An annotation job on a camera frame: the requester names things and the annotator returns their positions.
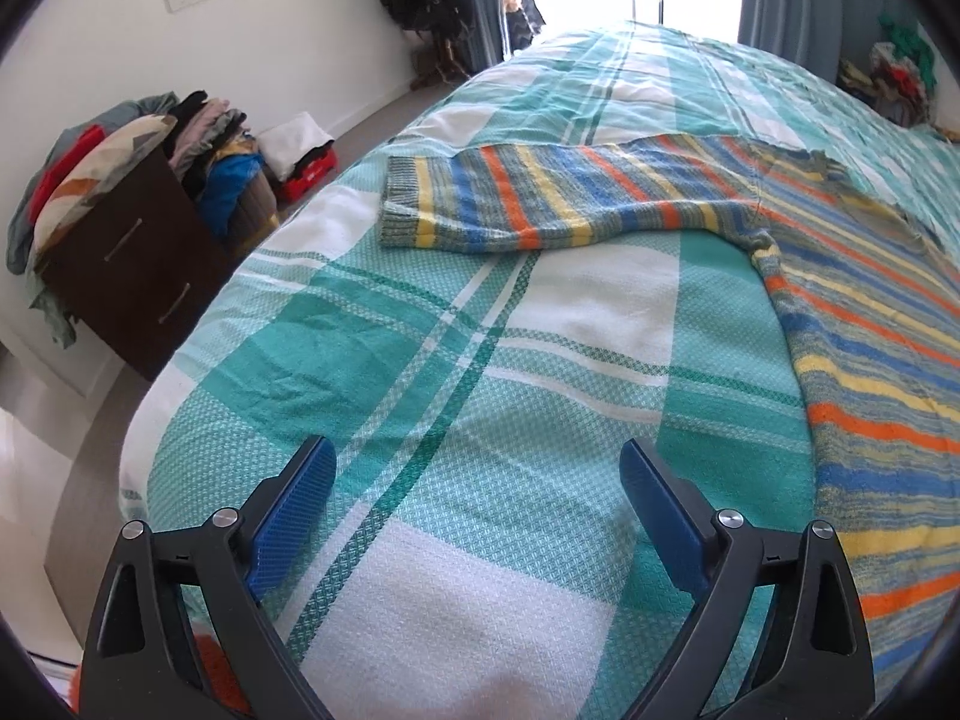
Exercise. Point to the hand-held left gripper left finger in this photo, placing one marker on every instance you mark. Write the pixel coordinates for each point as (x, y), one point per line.
(296, 499)

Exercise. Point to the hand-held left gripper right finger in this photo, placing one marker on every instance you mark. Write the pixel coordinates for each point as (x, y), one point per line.
(664, 510)

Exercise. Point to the striped knit sweater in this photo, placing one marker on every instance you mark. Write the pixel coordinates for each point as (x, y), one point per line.
(862, 330)

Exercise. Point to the pile of assorted clothes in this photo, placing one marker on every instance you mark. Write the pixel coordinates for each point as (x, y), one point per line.
(217, 165)

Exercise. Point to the heap of colourful clothes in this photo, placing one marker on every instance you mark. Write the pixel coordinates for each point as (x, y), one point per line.
(896, 67)

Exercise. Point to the orange cloth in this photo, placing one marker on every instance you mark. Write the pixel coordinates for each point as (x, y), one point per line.
(217, 671)

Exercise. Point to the teal plaid bedspread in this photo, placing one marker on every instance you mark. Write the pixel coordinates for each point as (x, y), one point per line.
(465, 405)

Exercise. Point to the dark brown drawer cabinet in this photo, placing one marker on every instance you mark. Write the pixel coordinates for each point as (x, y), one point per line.
(142, 277)

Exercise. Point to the red box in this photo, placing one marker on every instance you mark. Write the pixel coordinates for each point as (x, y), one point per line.
(311, 172)

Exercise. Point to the white folded cloth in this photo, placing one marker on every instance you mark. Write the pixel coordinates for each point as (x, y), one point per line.
(296, 139)

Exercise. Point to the cream patterned pillow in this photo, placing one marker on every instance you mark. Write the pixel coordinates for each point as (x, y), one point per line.
(97, 169)

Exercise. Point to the red cloth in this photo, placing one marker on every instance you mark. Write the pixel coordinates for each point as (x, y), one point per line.
(64, 165)

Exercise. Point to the blue-grey curtain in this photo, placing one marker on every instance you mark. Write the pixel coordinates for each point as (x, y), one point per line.
(787, 0)

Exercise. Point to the grey curtain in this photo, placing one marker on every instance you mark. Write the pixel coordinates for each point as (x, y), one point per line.
(486, 7)

